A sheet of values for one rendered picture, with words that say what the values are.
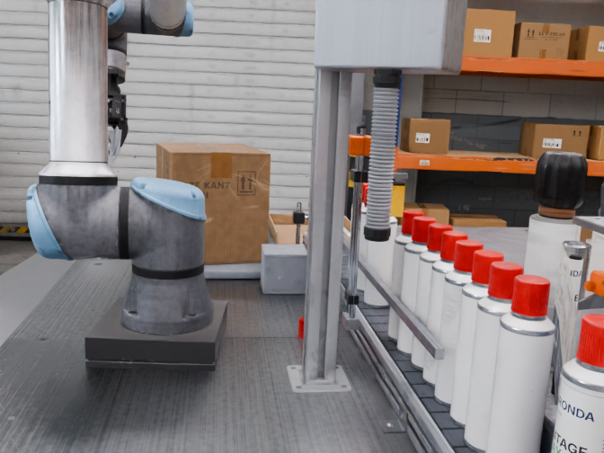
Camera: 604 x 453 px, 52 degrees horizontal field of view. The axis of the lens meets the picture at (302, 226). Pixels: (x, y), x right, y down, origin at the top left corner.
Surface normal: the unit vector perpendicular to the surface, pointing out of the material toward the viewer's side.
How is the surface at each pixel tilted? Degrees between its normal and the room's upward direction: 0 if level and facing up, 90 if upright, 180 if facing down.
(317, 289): 90
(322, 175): 90
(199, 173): 90
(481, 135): 90
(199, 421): 0
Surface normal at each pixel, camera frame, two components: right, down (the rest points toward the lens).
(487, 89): 0.02, 0.20
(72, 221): 0.21, 0.10
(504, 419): -0.75, 0.10
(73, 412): 0.04, -0.98
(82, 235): 0.19, 0.35
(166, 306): 0.15, -0.11
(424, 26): -0.46, 0.15
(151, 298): -0.14, -0.11
